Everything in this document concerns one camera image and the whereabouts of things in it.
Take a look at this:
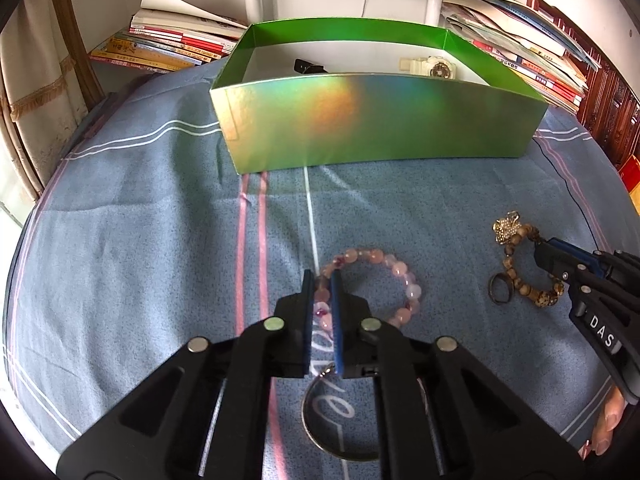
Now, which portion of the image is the small pile of magazines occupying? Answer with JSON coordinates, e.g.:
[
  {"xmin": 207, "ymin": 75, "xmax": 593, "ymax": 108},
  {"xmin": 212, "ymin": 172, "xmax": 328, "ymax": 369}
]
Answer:
[{"xmin": 90, "ymin": 0, "xmax": 251, "ymax": 73}]

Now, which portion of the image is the beige curtain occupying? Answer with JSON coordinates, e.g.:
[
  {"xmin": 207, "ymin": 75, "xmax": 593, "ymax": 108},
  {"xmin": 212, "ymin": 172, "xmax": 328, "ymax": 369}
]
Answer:
[{"xmin": 0, "ymin": 0, "xmax": 93, "ymax": 201}]

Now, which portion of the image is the brown bead bracelet flower charm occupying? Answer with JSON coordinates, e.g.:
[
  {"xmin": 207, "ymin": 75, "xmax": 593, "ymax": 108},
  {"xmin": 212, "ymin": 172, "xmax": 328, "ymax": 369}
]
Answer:
[{"xmin": 492, "ymin": 210, "xmax": 568, "ymax": 311}]

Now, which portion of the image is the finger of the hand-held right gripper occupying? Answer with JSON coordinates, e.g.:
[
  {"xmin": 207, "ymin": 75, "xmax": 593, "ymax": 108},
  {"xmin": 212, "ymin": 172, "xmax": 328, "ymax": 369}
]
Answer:
[
  {"xmin": 548, "ymin": 236, "xmax": 640, "ymax": 287},
  {"xmin": 532, "ymin": 240, "xmax": 584, "ymax": 307}
]

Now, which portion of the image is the shiny green cardboard box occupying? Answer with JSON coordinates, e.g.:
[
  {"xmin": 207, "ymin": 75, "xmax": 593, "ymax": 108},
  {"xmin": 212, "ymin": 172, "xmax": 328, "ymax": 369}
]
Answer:
[{"xmin": 209, "ymin": 16, "xmax": 551, "ymax": 175}]

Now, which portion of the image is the person's right hand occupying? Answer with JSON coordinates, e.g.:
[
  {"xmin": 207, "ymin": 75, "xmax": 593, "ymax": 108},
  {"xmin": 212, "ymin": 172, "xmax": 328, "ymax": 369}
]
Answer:
[{"xmin": 579, "ymin": 387, "xmax": 629, "ymax": 461}]

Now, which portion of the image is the pink bead bracelet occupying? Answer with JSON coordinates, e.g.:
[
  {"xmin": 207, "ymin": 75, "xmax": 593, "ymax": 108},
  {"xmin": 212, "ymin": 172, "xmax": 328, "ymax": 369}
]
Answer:
[{"xmin": 312, "ymin": 246, "xmax": 425, "ymax": 331}]

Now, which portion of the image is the silver bangle ring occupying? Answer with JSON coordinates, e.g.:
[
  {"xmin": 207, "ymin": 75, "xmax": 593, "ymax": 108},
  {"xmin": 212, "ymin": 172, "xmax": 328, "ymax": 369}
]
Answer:
[{"xmin": 301, "ymin": 327, "xmax": 383, "ymax": 462}]

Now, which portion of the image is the red yellow gift bag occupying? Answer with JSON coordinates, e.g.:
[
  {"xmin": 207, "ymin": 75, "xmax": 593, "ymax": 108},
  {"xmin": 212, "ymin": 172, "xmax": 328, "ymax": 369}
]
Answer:
[{"xmin": 619, "ymin": 152, "xmax": 640, "ymax": 192}]

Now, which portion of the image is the dark metal finger ring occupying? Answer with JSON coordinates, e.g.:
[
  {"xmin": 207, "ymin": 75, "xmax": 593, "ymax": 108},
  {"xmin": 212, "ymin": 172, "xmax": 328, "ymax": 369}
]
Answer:
[{"xmin": 488, "ymin": 271, "xmax": 517, "ymax": 307}]

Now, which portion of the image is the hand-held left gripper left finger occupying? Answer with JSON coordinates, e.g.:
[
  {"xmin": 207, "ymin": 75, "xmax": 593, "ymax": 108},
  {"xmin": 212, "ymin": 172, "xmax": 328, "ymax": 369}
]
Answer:
[{"xmin": 56, "ymin": 268, "xmax": 316, "ymax": 480}]

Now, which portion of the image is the large stack of books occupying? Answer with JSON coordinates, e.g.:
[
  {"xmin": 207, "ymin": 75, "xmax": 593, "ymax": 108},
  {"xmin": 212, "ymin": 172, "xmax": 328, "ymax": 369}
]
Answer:
[{"xmin": 425, "ymin": 0, "xmax": 601, "ymax": 116}]

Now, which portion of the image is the cream white wrist watch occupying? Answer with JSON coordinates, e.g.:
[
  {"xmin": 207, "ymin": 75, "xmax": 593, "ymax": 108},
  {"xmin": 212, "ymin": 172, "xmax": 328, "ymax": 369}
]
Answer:
[{"xmin": 399, "ymin": 55, "xmax": 458, "ymax": 81}]

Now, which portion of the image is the brown wooden frame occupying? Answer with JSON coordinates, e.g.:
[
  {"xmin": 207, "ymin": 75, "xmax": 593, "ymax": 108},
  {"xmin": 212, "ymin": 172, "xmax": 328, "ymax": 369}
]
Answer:
[{"xmin": 50, "ymin": 0, "xmax": 107, "ymax": 111}]

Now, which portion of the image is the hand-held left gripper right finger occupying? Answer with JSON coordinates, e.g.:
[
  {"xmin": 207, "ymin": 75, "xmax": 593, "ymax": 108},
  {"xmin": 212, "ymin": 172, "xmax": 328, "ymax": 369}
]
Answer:
[{"xmin": 331, "ymin": 270, "xmax": 586, "ymax": 480}]

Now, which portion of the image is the red carved wooden bench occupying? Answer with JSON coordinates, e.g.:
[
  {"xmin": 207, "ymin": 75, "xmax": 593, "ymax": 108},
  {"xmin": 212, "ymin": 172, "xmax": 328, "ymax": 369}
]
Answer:
[{"xmin": 525, "ymin": 0, "xmax": 640, "ymax": 171}]

